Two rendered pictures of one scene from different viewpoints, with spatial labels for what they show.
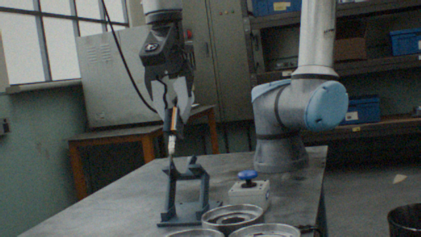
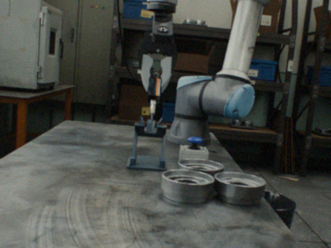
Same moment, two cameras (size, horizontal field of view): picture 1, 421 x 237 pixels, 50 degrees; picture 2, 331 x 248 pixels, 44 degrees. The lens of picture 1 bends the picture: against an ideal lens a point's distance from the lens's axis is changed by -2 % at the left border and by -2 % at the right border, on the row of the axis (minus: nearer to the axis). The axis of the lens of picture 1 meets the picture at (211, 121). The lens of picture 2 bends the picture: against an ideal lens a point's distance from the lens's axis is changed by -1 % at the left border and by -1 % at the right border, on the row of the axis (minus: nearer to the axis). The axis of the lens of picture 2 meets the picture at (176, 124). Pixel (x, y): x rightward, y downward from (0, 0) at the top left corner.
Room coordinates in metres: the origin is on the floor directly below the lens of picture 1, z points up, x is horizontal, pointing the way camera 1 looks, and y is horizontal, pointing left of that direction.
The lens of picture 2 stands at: (-0.09, 0.36, 1.05)
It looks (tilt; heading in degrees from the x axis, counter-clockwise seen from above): 8 degrees down; 340
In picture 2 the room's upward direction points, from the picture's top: 5 degrees clockwise
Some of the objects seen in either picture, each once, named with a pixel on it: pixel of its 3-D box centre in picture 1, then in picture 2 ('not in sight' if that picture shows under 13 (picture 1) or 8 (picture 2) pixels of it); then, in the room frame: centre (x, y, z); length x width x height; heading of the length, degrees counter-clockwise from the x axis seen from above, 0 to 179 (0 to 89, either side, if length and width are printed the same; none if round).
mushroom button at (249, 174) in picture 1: (248, 183); (194, 146); (0.89, -0.06, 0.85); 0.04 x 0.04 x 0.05
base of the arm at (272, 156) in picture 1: (279, 148); (190, 127); (1.22, -0.17, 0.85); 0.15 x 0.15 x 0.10
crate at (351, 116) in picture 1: (350, 110); (185, 112); (4.14, -1.29, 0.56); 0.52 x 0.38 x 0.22; 70
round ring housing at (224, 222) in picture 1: (233, 225); (199, 172); (0.74, -0.01, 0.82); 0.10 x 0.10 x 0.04
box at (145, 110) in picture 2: not in sight; (137, 102); (4.27, -0.76, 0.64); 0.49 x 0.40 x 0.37; 78
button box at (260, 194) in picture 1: (250, 195); (193, 155); (0.89, -0.06, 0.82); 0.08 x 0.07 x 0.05; 163
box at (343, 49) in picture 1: (342, 41); (189, 56); (4.13, -1.27, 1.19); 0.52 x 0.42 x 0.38; 73
